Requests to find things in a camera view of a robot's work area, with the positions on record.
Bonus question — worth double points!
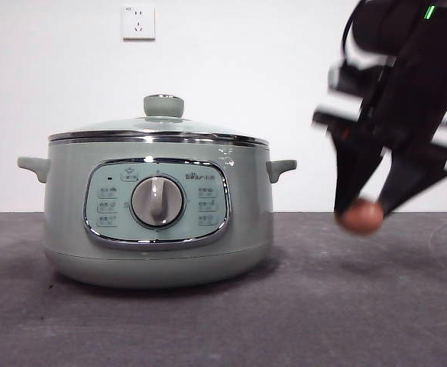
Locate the brown egg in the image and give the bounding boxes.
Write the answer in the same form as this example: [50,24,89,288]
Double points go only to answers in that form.
[341,198,384,235]

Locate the glass lid with green knob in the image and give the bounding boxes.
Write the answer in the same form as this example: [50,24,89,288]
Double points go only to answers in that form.
[47,93,270,148]

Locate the pale green electric cooking pot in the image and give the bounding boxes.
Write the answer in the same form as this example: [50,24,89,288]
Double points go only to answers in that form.
[17,138,298,290]

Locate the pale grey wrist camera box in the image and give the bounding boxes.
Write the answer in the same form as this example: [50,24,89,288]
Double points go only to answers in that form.
[327,62,366,96]

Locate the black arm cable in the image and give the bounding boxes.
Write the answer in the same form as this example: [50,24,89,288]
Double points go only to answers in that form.
[340,0,362,66]

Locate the white wall socket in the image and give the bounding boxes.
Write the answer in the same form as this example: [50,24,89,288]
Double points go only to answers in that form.
[121,4,157,41]

